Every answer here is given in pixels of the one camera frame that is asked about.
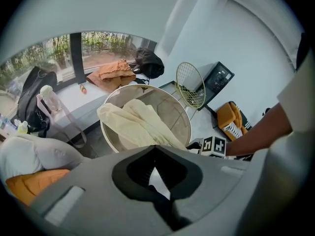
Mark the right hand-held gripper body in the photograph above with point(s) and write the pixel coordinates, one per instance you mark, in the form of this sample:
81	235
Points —
213	146

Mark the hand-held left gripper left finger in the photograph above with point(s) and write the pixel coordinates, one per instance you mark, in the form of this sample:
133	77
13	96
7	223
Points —
140	171

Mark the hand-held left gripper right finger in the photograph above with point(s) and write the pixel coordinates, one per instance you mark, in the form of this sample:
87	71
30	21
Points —
174	173

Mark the cream clothes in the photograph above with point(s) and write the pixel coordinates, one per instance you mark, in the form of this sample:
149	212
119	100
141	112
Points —
137	122

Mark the orange garment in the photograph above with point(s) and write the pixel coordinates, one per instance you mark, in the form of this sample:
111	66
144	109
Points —
113	72

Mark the person's right forearm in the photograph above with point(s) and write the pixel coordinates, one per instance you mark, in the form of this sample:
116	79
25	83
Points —
258	136

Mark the black white striped blanket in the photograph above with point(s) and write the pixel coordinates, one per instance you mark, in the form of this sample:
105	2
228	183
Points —
233	130

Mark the orange armchair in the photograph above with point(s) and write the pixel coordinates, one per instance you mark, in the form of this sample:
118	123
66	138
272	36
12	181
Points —
225	117

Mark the black display box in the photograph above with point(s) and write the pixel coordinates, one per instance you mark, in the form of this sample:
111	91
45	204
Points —
216	80

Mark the small orange object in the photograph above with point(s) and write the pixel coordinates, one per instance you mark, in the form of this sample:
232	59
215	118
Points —
83	89

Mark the white petal floor chair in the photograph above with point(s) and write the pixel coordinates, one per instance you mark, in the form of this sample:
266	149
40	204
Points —
37	154

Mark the dark brown backpack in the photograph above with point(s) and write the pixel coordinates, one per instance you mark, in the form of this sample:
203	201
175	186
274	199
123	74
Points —
150	63

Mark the orange cushion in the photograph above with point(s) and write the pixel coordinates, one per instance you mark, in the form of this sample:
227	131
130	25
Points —
32	183

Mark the small yellow-green bottle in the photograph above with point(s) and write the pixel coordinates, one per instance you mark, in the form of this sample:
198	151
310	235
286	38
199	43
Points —
22	128

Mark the black backpack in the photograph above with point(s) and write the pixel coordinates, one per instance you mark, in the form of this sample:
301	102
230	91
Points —
32	95

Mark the clear plastic water bottle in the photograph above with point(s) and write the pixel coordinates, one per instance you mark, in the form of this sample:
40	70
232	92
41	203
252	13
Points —
6	124

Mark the grey roller blind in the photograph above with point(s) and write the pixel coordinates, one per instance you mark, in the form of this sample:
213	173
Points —
98	8

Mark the black window post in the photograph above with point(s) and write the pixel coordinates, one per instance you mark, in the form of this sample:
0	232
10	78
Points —
76	58

